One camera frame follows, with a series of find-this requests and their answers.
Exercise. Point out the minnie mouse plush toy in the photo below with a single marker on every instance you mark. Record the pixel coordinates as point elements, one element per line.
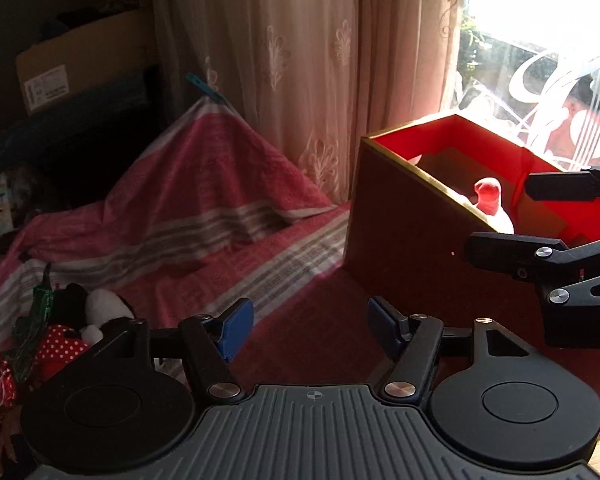
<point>76,323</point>

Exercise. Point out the red rose foil balloon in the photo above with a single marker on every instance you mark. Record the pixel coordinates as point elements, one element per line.
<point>16,364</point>

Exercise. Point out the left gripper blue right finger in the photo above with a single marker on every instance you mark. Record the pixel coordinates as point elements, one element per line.
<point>390,327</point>

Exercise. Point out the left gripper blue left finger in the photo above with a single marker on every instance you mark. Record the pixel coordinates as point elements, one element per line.
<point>235,326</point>

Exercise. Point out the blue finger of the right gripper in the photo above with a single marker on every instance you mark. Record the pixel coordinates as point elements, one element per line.
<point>573,186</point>
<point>506,253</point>

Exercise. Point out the pink patterned bed sheet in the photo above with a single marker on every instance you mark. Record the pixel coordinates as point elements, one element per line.
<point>211,213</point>

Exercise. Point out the pink plush toy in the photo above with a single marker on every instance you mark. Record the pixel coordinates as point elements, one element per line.
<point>471,186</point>

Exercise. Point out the brown cardboard box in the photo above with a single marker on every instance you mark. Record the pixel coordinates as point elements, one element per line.
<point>85,58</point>

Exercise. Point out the beige floral curtain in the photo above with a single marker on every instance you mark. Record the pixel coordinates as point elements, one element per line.
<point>314,76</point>

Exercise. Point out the red cardboard storage box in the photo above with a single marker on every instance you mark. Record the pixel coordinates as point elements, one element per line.
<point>395,250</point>

